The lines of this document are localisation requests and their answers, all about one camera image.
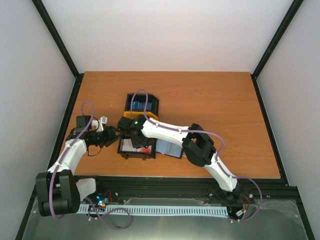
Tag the left black frame post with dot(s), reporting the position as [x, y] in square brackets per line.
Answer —
[47, 20]

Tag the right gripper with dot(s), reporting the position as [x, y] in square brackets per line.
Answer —
[136, 145]

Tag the left black card bin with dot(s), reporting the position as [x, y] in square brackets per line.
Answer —
[127, 155]

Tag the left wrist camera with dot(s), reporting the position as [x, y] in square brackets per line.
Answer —
[99, 123]

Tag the blue card stack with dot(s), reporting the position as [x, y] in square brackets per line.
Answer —
[139, 106]

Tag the black card holder wallet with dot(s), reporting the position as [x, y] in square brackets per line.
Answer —
[169, 149]

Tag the red white card stack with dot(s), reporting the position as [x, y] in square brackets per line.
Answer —
[127, 146]

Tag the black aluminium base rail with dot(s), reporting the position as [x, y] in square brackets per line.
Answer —
[206, 189]

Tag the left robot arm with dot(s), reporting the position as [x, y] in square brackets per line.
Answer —
[58, 191]

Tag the right black frame post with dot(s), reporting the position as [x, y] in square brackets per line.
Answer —
[280, 31]

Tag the right black card bin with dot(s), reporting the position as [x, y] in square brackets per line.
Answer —
[142, 97]

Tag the small electronics board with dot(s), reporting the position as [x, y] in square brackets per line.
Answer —
[104, 199]

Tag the black frame post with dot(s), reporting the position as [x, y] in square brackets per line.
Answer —
[47, 20]
[280, 31]

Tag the black card bin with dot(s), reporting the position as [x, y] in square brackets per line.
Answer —
[127, 155]
[142, 97]

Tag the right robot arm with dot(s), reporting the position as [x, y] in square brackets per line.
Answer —
[194, 141]

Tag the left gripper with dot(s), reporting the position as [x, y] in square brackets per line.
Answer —
[110, 136]

